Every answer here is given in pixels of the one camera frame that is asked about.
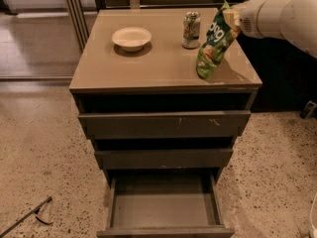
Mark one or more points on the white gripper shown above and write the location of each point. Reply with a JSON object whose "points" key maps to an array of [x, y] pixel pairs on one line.
{"points": [[248, 18]]}

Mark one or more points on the green rice chip bag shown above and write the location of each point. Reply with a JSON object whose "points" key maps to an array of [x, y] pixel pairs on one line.
{"points": [[219, 39]]}

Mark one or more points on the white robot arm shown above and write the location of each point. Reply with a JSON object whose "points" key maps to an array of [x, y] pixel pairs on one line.
{"points": [[291, 20]]}

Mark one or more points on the grey top drawer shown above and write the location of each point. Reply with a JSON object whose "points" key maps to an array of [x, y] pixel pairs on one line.
{"points": [[197, 124]]}

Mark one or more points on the grey drawer cabinet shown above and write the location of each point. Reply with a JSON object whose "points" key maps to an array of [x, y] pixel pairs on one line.
{"points": [[161, 77]]}

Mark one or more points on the grey middle drawer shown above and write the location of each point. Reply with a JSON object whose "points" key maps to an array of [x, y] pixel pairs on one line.
{"points": [[163, 159]]}

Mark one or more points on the grey open bottom drawer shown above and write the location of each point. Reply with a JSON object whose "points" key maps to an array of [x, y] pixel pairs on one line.
{"points": [[164, 205]]}

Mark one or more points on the white soda can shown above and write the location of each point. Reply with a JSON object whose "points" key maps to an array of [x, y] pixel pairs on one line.
{"points": [[191, 30]]}

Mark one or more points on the white paper bowl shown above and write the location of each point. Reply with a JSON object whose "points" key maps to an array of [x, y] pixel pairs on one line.
{"points": [[131, 39]]}

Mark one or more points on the dark device on floor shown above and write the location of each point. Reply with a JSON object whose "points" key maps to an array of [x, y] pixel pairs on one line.
{"points": [[308, 110]]}

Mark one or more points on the dark stick on floor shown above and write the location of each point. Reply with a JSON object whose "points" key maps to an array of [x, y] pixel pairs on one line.
{"points": [[34, 212]]}

